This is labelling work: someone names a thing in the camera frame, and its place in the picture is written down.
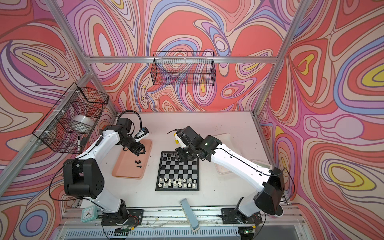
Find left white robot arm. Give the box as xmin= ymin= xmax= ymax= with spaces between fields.
xmin=63 ymin=118 xmax=149 ymax=216

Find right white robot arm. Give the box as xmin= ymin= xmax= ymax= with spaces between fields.
xmin=174 ymin=126 xmax=285 ymax=218

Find pink plastic tray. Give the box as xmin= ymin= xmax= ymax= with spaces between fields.
xmin=112 ymin=139 xmax=153 ymax=180

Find white plastic tray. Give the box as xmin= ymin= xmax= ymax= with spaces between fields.
xmin=209 ymin=133 xmax=244 ymax=175

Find black and silver chessboard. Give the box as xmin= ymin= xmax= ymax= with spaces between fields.
xmin=155 ymin=151 xmax=200 ymax=192

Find black marker pen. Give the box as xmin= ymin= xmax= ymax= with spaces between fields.
xmin=77 ymin=135 xmax=82 ymax=153

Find grey stapler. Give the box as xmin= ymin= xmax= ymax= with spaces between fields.
xmin=180 ymin=199 xmax=200 ymax=232

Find pink calculator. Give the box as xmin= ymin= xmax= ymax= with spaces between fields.
xmin=252 ymin=160 xmax=273 ymax=170

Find green alarm clock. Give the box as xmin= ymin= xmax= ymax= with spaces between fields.
xmin=81 ymin=206 xmax=98 ymax=223

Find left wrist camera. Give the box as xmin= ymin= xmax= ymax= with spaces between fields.
xmin=134 ymin=127 xmax=149 ymax=142

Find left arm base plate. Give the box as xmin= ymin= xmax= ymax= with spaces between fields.
xmin=101 ymin=209 xmax=144 ymax=227

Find left black wire basket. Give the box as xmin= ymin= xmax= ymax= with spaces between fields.
xmin=33 ymin=83 xmax=109 ymax=154

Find black wire basket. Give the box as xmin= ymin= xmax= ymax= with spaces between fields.
xmin=151 ymin=51 xmax=216 ymax=86
xmin=33 ymin=83 xmax=109 ymax=154

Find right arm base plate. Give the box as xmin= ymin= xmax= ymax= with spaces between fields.
xmin=218 ymin=208 xmax=263 ymax=226

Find back black wire basket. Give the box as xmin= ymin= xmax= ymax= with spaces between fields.
xmin=151 ymin=51 xmax=216 ymax=86

